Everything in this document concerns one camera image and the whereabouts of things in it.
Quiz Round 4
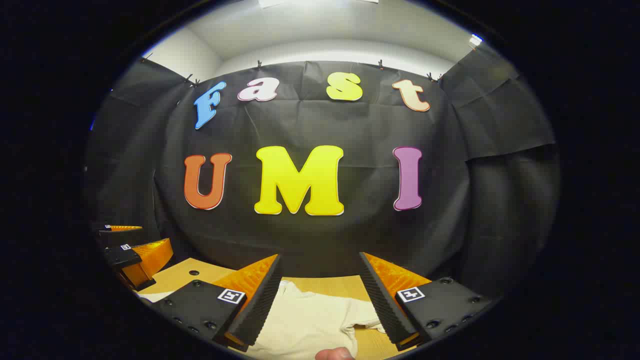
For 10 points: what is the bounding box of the black backdrop cloth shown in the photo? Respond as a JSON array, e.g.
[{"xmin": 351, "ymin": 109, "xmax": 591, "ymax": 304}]
[{"xmin": 85, "ymin": 47, "xmax": 561, "ymax": 301}]

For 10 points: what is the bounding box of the cream long-sleeve sweater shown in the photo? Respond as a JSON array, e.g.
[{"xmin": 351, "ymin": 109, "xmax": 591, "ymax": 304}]
[{"xmin": 137, "ymin": 280, "xmax": 388, "ymax": 360}]

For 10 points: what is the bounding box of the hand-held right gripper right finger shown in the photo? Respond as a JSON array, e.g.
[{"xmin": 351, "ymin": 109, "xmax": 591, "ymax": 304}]
[{"xmin": 358, "ymin": 251, "xmax": 497, "ymax": 352}]

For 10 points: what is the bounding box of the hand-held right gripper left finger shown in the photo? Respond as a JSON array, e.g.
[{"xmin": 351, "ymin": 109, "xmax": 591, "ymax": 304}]
[{"xmin": 149, "ymin": 253, "xmax": 283, "ymax": 353}]

